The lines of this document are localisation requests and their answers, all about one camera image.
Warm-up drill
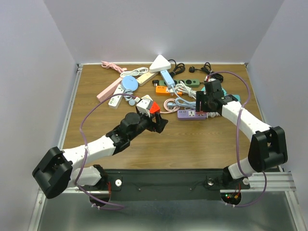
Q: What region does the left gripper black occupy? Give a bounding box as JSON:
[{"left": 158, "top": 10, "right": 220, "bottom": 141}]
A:
[{"left": 128, "top": 110, "right": 167, "bottom": 141}]

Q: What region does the red cube socket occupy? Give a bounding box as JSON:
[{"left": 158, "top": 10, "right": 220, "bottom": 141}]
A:
[{"left": 150, "top": 102, "right": 160, "bottom": 114}]

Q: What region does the purple power strip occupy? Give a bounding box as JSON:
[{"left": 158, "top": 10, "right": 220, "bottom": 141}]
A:
[{"left": 177, "top": 110, "right": 207, "bottom": 120}]

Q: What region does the pink plug adapter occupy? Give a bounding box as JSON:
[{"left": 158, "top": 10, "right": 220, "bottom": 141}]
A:
[{"left": 195, "top": 101, "right": 204, "bottom": 114}]

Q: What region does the white cube socket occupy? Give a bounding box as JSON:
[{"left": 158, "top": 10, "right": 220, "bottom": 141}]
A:
[{"left": 142, "top": 95, "right": 153, "bottom": 101}]

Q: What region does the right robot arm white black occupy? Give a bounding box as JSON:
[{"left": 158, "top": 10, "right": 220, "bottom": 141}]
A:
[{"left": 196, "top": 80, "right": 288, "bottom": 188}]

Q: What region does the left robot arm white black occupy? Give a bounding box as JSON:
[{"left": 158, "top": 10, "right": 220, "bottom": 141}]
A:
[{"left": 32, "top": 112, "right": 168, "bottom": 199}]

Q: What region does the blue round plug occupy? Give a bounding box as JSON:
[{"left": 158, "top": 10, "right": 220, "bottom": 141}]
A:
[{"left": 128, "top": 100, "right": 135, "bottom": 106}]

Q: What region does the teal long power strip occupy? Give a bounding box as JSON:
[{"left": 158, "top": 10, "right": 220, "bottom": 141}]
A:
[{"left": 201, "top": 87, "right": 241, "bottom": 102}]

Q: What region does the dark green power strip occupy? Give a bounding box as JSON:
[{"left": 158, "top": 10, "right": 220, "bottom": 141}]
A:
[{"left": 152, "top": 79, "right": 200, "bottom": 88}]

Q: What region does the light blue power strip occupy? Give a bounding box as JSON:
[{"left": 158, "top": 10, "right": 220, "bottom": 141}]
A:
[{"left": 160, "top": 70, "right": 175, "bottom": 88}]

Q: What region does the orange power strip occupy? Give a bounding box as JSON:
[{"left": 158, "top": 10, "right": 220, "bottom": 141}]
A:
[{"left": 155, "top": 86, "right": 175, "bottom": 96}]

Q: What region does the beige long power strip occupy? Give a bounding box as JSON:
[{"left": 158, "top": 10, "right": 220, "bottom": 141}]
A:
[{"left": 137, "top": 72, "right": 158, "bottom": 86}]

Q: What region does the white triangle power strip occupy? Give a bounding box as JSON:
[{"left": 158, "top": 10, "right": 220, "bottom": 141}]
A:
[{"left": 149, "top": 54, "right": 171, "bottom": 73}]

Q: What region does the white usb power strip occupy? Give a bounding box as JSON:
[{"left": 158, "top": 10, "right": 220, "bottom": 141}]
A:
[{"left": 108, "top": 84, "right": 124, "bottom": 109}]

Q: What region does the blue round power strip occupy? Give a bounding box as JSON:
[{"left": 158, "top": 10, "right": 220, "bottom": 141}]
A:
[{"left": 121, "top": 76, "right": 139, "bottom": 91}]

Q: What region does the pink long power strip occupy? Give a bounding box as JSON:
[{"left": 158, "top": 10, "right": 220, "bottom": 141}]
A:
[{"left": 96, "top": 77, "right": 122, "bottom": 102}]

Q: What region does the white cord with plug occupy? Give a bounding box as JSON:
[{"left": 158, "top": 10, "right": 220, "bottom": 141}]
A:
[{"left": 175, "top": 80, "right": 198, "bottom": 98}]

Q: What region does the light blue coiled cord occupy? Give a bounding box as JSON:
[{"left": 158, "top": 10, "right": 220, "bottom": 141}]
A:
[{"left": 167, "top": 90, "right": 197, "bottom": 111}]

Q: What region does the pink round strip cord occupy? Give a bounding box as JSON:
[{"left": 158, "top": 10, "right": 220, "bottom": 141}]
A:
[{"left": 158, "top": 98, "right": 179, "bottom": 114}]

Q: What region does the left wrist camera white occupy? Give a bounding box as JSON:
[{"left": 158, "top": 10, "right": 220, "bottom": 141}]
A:
[{"left": 136, "top": 98, "right": 153, "bottom": 117}]

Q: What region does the black coiled cord with plug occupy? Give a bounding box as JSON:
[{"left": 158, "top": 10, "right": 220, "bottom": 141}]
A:
[{"left": 189, "top": 62, "right": 224, "bottom": 81}]

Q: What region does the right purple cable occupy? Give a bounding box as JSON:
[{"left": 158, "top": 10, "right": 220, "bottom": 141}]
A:
[{"left": 206, "top": 71, "right": 267, "bottom": 208}]

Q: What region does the purple cable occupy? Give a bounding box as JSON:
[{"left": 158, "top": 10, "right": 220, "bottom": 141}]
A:
[
  {"left": 206, "top": 71, "right": 267, "bottom": 208},
  {"left": 74, "top": 93, "right": 141, "bottom": 210}
]

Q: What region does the black cord bundle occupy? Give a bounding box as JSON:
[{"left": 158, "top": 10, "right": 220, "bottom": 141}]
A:
[{"left": 168, "top": 59, "right": 186, "bottom": 77}]

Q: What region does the white cord bundle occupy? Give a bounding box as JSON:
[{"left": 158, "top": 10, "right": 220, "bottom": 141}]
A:
[{"left": 119, "top": 66, "right": 149, "bottom": 78}]

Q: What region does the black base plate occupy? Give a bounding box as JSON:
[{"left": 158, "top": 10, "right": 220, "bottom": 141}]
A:
[{"left": 81, "top": 169, "right": 250, "bottom": 201}]

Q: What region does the pink coiled cord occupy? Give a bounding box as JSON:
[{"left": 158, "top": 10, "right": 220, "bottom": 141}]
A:
[{"left": 101, "top": 60, "right": 128, "bottom": 72}]

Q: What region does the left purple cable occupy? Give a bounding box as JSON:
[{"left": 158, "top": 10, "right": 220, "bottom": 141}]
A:
[{"left": 74, "top": 93, "right": 141, "bottom": 210}]

